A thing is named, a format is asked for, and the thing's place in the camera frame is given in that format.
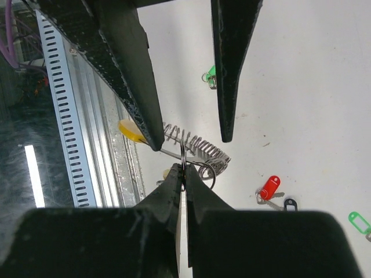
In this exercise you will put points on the red tag key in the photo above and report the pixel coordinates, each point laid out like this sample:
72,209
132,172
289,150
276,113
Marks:
265,194

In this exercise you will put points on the light green tag key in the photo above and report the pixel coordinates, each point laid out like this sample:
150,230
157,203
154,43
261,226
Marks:
360,224

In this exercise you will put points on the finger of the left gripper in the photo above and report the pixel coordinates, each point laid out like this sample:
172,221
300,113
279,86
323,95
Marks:
109,36
233,23

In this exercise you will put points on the keyring with yellow handle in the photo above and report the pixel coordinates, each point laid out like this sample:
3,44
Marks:
210,160

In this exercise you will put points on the bright green tag key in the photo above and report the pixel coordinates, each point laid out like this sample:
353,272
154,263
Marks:
209,77

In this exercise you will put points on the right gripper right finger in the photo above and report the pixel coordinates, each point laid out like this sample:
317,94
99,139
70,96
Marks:
225,242

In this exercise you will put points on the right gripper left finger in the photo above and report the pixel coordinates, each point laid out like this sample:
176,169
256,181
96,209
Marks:
139,241

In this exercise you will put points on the white slotted cable duct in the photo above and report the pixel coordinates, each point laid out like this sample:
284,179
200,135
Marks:
66,114

